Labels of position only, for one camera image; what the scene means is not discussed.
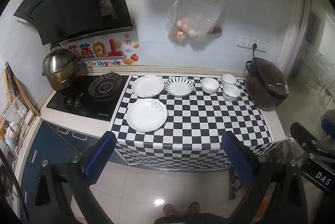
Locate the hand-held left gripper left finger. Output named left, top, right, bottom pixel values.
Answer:
left=34, top=131, right=117, bottom=224

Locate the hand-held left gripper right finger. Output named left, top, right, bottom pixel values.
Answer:
left=222, top=131, right=308, bottom=224

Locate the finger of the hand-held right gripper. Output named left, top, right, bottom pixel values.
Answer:
left=290, top=122, right=321, bottom=159
left=321, top=118, right=335, bottom=141

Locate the blue patterned white bowl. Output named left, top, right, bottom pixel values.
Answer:
left=222, top=84, right=241, bottom=102

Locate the dark rimmed white bowl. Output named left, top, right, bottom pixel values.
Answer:
left=221, top=74, right=237, bottom=86

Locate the wooden stool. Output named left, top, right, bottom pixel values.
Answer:
left=228, top=169, right=252, bottom=201

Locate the black gas stove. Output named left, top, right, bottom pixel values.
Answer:
left=46, top=74, right=130, bottom=122

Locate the blue kitchen cabinet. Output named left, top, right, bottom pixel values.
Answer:
left=19, top=121, right=105, bottom=214

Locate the black white checkered cloth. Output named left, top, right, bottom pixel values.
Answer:
left=110, top=74, right=273, bottom=169

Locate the large flower print plate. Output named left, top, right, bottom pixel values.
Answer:
left=126, top=99, right=168, bottom=132

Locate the brown rice cooker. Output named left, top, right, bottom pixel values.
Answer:
left=245, top=57, right=290, bottom=111

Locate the glass sliding door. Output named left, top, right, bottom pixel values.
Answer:
left=277, top=0, right=335, bottom=120

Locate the plain white bowl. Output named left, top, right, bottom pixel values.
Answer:
left=201, top=78, right=220, bottom=94

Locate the person's dark clothing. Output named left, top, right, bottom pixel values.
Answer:
left=154, top=212, right=233, bottom=224

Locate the deep white plate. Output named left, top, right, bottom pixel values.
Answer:
left=131, top=75, right=165, bottom=98

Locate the kitchenware rack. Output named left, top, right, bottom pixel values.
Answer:
left=0, top=101, right=36, bottom=154

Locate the striped white plate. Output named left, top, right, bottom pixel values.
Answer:
left=165, top=77, right=195, bottom=97

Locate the wooden cutting board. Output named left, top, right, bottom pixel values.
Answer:
left=4, top=62, right=41, bottom=117

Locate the steel sink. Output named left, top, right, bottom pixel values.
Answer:
left=0, top=151, right=19, bottom=198

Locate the stainless steel steamer pot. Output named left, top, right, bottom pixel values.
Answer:
left=42, top=44, right=81, bottom=92

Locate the small red bag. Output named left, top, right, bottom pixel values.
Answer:
left=208, top=25, right=223, bottom=36

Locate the cluster of brown eggs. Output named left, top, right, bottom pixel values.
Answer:
left=170, top=17, right=205, bottom=40

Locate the clear plastic bag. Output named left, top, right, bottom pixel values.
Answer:
left=165, top=0, right=223, bottom=43

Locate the black cable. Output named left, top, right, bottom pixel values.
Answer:
left=0, top=146, right=30, bottom=224

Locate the white wall outlet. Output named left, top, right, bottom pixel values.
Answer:
left=237, top=34, right=252, bottom=48
left=250, top=37, right=270, bottom=53

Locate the colourful wall sticker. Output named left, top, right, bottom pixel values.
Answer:
left=63, top=33, right=140, bottom=68

